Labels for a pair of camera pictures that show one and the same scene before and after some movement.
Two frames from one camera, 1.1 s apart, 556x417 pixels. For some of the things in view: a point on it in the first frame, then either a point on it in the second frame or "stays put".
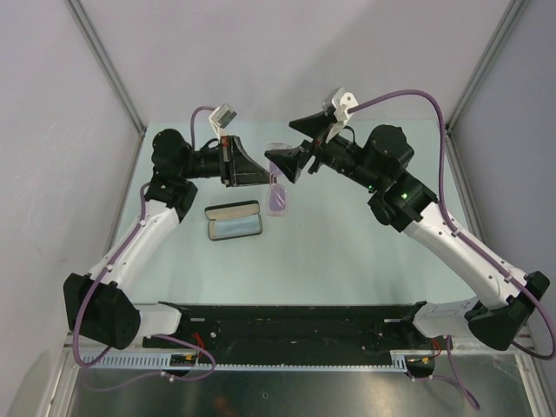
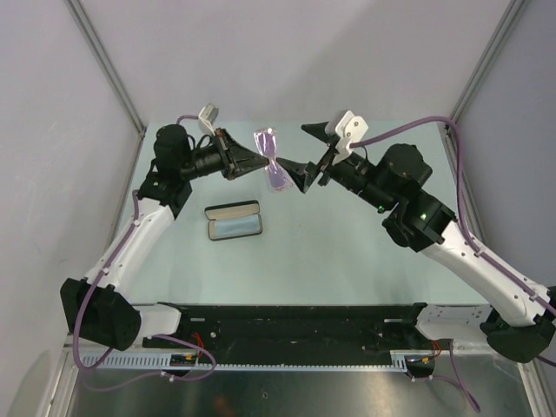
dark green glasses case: (234, 221) stays put
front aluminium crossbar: (466, 345) stays put
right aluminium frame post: (512, 18) stays put
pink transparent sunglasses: (278, 198) to (278, 177)
